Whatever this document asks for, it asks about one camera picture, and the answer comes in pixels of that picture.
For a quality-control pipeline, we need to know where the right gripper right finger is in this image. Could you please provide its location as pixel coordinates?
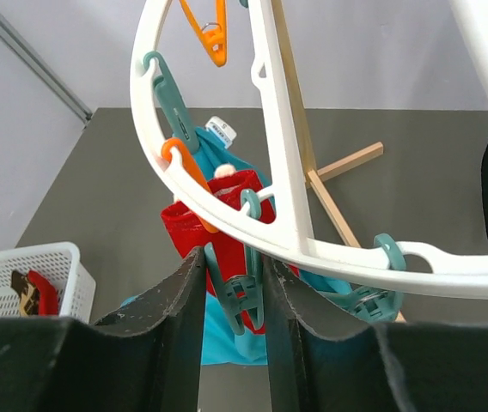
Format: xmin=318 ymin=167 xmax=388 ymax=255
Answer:
xmin=263 ymin=257 xmax=488 ymax=411

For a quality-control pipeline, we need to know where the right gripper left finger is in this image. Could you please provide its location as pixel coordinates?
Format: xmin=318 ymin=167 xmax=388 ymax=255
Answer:
xmin=0 ymin=247 xmax=206 ymax=411

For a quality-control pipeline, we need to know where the teal cloth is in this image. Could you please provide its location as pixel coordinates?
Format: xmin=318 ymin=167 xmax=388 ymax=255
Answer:
xmin=119 ymin=124 xmax=352 ymax=367

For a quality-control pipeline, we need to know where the teal clothespin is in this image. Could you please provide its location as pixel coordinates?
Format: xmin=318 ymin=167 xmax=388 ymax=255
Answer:
xmin=143 ymin=51 xmax=200 ymax=155
xmin=203 ymin=188 xmax=266 ymax=336
xmin=308 ymin=233 xmax=408 ymax=324

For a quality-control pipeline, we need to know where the white round clip hanger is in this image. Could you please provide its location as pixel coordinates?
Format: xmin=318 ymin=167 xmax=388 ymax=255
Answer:
xmin=130 ymin=1 xmax=488 ymax=300

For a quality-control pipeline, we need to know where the red sock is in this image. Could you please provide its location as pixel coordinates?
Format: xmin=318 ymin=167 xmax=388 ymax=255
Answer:
xmin=27 ymin=270 xmax=58 ymax=316
xmin=159 ymin=164 xmax=301 ymax=335

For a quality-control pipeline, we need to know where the brown argyle sock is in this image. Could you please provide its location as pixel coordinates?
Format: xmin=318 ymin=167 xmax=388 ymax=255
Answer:
xmin=10 ymin=270 xmax=40 ymax=317

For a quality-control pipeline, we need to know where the white perforated plastic basket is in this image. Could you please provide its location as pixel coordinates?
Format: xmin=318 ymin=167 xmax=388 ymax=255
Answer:
xmin=0 ymin=242 xmax=96 ymax=323

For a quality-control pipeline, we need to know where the orange clothespin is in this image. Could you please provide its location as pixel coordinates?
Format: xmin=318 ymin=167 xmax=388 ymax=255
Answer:
xmin=155 ymin=137 xmax=219 ymax=233
xmin=179 ymin=0 xmax=227 ymax=67

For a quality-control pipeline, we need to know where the wooden drying rack frame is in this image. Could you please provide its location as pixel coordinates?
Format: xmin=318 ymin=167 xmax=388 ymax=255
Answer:
xmin=269 ymin=0 xmax=408 ymax=324

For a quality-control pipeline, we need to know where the aluminium frame rail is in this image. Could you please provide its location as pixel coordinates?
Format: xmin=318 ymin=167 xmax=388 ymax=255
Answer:
xmin=0 ymin=13 xmax=94 ymax=125

